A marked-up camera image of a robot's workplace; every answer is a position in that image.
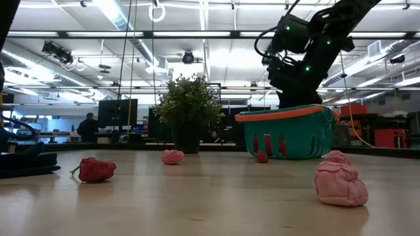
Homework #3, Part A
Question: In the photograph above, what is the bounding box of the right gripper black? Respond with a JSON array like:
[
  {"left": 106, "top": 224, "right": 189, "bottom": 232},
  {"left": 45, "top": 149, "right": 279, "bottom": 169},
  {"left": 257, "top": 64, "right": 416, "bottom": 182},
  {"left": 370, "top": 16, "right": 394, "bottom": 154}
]
[{"left": 267, "top": 60, "right": 326, "bottom": 109}]

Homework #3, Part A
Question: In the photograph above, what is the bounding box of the teal basket orange rim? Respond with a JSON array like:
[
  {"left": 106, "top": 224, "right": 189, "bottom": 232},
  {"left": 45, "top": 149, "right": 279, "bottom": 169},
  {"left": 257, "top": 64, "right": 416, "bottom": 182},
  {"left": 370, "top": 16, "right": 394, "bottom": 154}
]
[{"left": 234, "top": 104, "right": 339, "bottom": 161}]

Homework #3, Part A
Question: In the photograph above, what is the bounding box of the small red chili toy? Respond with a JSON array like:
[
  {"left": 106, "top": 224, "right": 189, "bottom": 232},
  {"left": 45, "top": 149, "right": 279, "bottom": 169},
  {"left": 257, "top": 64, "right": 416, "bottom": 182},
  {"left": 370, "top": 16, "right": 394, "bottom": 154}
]
[{"left": 255, "top": 149, "right": 270, "bottom": 164}]

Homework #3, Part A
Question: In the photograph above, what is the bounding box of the small pink garlic toy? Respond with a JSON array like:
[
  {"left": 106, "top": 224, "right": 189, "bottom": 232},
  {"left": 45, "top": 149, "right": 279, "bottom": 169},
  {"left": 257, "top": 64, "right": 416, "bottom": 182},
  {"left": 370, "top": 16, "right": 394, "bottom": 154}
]
[
  {"left": 324, "top": 149, "right": 352, "bottom": 166},
  {"left": 160, "top": 149, "right": 185, "bottom": 166}
]

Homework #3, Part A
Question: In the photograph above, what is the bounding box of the large pink garlic toy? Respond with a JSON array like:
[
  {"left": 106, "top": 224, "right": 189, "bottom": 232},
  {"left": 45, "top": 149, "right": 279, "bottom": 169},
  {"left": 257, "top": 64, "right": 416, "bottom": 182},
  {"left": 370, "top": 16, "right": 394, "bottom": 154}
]
[{"left": 314, "top": 160, "right": 369, "bottom": 207}]

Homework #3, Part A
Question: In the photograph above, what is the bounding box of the red pepper toy with stem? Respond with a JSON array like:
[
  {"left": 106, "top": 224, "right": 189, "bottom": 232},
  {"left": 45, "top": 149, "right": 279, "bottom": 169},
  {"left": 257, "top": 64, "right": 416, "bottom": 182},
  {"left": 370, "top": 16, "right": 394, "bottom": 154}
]
[{"left": 69, "top": 157, "right": 117, "bottom": 184}]

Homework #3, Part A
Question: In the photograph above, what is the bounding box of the red box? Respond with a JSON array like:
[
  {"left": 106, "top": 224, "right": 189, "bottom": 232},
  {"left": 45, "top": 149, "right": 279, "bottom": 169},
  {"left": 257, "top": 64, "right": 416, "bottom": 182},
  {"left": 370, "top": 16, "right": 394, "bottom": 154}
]
[{"left": 340, "top": 104, "right": 368, "bottom": 116}]

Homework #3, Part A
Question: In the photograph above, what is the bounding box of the black partition panel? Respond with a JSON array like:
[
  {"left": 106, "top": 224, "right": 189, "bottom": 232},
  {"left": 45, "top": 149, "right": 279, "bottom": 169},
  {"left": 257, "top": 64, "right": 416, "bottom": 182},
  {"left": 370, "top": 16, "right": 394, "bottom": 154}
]
[{"left": 226, "top": 106, "right": 272, "bottom": 147}]

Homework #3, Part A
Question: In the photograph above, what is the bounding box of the red tool cabinet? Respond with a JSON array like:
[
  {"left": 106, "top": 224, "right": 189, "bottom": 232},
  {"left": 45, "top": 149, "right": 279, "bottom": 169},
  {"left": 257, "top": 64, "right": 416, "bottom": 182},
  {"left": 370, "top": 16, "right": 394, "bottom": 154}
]
[{"left": 373, "top": 128, "right": 410, "bottom": 149}]

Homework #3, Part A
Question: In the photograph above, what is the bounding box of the potted artificial green plant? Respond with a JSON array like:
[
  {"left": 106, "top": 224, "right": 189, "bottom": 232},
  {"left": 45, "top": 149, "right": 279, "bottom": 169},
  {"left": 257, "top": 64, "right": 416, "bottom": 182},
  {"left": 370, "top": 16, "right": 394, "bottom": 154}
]
[{"left": 152, "top": 74, "right": 226, "bottom": 154}]

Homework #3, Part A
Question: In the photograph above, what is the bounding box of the black monitor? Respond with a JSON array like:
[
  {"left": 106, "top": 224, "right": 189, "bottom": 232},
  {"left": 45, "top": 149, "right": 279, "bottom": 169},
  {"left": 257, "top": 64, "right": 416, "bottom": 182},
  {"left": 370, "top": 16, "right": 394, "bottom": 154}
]
[{"left": 97, "top": 98, "right": 138, "bottom": 127}]

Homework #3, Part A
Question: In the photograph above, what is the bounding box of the person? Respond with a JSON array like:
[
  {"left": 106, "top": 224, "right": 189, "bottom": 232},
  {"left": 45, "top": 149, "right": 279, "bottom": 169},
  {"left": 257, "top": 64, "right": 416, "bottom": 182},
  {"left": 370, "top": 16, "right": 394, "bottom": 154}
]
[{"left": 77, "top": 112, "right": 99, "bottom": 144}]

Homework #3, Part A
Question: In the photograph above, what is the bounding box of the background work desk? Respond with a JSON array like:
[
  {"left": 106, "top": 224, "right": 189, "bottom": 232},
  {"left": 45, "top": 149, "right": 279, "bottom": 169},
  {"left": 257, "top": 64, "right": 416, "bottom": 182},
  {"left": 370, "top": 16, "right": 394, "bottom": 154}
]
[{"left": 39, "top": 130, "right": 112, "bottom": 144}]

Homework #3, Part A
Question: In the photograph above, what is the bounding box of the folded navy cloth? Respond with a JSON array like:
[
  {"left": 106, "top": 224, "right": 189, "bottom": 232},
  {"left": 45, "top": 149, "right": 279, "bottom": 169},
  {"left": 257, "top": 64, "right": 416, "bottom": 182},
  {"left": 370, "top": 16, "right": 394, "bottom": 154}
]
[{"left": 0, "top": 141, "right": 62, "bottom": 180}]

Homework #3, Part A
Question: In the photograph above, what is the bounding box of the round overhead camera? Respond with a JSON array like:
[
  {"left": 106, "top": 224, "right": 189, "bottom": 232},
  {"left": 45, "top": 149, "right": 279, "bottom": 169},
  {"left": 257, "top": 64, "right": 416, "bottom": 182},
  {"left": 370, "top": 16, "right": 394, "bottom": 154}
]
[{"left": 181, "top": 50, "right": 196, "bottom": 65}]

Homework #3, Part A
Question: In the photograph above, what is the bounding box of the grey hanging cable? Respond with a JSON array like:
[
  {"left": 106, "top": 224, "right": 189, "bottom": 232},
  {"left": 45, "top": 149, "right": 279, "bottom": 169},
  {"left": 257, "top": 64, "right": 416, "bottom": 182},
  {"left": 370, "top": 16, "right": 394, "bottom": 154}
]
[{"left": 150, "top": 0, "right": 156, "bottom": 106}]

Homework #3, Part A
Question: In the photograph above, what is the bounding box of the black overhead frame beam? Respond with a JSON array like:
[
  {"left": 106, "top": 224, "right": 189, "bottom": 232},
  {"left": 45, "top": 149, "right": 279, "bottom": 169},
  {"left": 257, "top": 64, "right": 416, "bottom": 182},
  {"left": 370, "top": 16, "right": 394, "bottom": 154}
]
[{"left": 8, "top": 31, "right": 420, "bottom": 40}]

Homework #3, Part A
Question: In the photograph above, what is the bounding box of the white cable ring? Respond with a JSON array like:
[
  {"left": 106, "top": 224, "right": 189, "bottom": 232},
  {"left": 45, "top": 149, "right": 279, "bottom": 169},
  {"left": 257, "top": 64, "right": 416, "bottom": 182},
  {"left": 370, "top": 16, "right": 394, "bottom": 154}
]
[{"left": 148, "top": 1, "right": 167, "bottom": 23}]

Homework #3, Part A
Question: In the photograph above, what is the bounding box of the black hanging cable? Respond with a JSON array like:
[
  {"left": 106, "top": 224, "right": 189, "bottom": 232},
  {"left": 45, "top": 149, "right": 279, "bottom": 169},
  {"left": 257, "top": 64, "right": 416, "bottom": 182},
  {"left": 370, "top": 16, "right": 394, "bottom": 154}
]
[{"left": 117, "top": 0, "right": 133, "bottom": 132}]

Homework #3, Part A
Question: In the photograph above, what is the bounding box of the black table edge rail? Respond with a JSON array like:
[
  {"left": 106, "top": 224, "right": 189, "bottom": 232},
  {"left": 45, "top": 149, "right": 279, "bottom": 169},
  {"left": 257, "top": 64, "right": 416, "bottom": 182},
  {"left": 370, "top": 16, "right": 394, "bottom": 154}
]
[{"left": 12, "top": 142, "right": 420, "bottom": 160}]

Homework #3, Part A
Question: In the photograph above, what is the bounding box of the black overhead camera rig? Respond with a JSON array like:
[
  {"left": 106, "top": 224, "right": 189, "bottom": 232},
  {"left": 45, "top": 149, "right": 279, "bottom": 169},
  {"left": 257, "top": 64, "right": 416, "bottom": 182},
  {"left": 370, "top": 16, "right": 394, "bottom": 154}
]
[{"left": 41, "top": 41, "right": 75, "bottom": 66}]

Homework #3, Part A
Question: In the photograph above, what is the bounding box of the black cable loop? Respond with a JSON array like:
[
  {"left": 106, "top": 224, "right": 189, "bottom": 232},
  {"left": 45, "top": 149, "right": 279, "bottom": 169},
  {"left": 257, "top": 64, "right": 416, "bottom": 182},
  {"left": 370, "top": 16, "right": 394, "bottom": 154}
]
[{"left": 0, "top": 114, "right": 37, "bottom": 138}]

